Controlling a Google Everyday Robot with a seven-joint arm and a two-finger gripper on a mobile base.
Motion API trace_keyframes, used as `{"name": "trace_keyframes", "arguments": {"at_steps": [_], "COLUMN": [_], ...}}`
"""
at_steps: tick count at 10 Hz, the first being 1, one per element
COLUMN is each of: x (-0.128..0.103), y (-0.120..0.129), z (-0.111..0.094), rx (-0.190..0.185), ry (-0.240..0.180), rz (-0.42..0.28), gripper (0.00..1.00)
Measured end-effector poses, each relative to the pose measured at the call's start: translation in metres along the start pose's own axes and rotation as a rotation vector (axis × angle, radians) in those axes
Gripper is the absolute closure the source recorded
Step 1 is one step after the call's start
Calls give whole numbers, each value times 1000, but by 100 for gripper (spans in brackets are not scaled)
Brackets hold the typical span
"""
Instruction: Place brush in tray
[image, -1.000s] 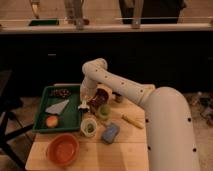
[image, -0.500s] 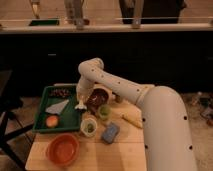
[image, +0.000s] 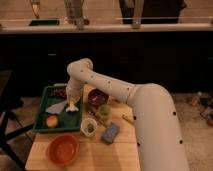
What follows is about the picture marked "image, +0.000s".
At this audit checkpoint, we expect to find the black chair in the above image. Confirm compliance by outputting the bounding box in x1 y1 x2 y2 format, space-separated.
0 70 33 171

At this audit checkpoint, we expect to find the green translucent cup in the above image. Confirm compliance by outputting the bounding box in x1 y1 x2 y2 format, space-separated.
98 104 111 120

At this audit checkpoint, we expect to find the orange fruit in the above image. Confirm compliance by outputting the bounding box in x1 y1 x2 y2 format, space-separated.
46 115 59 128

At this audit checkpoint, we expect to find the blue sponge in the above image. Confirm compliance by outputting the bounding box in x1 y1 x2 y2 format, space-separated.
101 122 120 144

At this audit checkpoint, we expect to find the dark grapes bunch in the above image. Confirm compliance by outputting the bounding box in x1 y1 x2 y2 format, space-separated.
49 89 66 98

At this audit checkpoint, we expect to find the white cup with greens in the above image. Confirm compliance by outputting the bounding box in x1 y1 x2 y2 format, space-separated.
81 118 97 137

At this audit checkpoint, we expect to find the dark red bowl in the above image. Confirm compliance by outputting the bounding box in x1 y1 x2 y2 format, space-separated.
88 89 109 108

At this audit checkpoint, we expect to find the grey triangular cloth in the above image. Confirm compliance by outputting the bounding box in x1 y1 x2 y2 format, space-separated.
45 101 67 115

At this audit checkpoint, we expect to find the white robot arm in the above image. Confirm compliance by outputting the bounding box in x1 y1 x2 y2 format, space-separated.
67 58 190 171

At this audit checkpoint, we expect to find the orange plastic bowl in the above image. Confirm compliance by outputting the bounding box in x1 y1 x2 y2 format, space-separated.
46 133 79 167

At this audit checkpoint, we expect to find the green plastic tray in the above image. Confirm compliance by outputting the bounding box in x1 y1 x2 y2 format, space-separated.
33 86 83 133

